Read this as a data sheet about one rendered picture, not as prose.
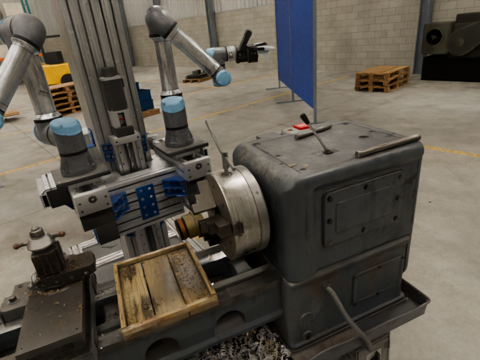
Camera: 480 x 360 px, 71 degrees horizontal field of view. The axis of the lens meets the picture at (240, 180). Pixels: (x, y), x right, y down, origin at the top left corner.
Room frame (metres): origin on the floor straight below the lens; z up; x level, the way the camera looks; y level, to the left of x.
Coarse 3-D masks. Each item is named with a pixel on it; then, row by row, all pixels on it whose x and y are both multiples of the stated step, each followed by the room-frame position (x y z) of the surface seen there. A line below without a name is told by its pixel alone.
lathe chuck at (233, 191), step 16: (208, 176) 1.08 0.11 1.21; (240, 176) 1.02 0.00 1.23; (224, 192) 0.95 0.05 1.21; (240, 192) 0.96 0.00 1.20; (224, 208) 0.95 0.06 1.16; (240, 208) 0.92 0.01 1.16; (256, 224) 0.92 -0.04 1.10; (224, 240) 1.00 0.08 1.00; (240, 240) 0.89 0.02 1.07; (256, 240) 0.92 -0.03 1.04; (240, 256) 0.94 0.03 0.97
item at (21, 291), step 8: (88, 280) 0.95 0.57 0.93; (16, 288) 0.98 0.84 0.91; (24, 288) 0.97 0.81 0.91; (88, 288) 0.91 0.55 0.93; (16, 296) 0.93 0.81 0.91; (24, 296) 0.92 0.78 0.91; (88, 296) 0.87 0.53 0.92; (8, 304) 0.89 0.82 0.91; (16, 304) 0.89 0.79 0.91; (24, 304) 0.89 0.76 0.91; (88, 304) 0.83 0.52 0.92; (0, 312) 0.87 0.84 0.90; (8, 312) 0.86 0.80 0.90; (16, 312) 0.87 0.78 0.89; (88, 312) 0.80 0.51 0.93; (8, 320) 0.86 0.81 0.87; (88, 320) 0.77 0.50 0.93; (88, 328) 0.74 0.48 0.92; (88, 336) 0.71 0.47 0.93; (96, 336) 0.74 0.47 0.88; (88, 344) 0.68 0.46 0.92; (96, 344) 0.71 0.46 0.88; (64, 352) 0.66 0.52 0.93; (72, 352) 0.66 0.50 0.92; (80, 352) 0.65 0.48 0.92; (88, 352) 0.65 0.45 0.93; (96, 352) 0.70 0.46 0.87
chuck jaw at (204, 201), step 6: (204, 180) 1.10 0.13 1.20; (198, 186) 1.08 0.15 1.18; (204, 186) 1.08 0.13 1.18; (198, 192) 1.09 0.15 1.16; (204, 192) 1.07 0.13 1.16; (210, 192) 1.07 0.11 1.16; (198, 198) 1.05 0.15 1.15; (204, 198) 1.05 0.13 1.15; (210, 198) 1.06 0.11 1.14; (198, 204) 1.03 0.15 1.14; (204, 204) 1.04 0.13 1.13; (210, 204) 1.04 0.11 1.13; (192, 210) 1.03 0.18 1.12; (198, 210) 1.02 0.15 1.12; (204, 210) 1.03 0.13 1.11; (210, 210) 1.06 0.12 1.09
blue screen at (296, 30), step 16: (288, 0) 8.00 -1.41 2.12; (304, 0) 6.46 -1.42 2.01; (288, 16) 8.07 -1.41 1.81; (304, 16) 6.48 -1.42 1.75; (288, 32) 8.13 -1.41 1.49; (304, 32) 6.50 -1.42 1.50; (288, 48) 8.20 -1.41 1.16; (304, 48) 6.52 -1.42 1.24; (288, 64) 8.27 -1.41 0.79; (304, 64) 6.54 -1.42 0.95; (288, 80) 8.35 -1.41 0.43; (304, 80) 6.56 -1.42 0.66; (304, 96) 6.58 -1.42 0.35
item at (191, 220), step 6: (186, 216) 0.99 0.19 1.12; (192, 216) 0.99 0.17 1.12; (198, 216) 1.00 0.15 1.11; (174, 222) 1.00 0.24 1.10; (180, 222) 0.97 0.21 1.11; (186, 222) 0.97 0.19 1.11; (192, 222) 0.97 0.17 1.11; (198, 222) 0.98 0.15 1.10; (180, 228) 0.95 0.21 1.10; (186, 228) 0.96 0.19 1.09; (192, 228) 0.96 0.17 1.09; (198, 228) 0.96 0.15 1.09; (180, 234) 0.95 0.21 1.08; (186, 234) 0.95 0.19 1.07; (192, 234) 0.96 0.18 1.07; (198, 234) 0.97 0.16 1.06
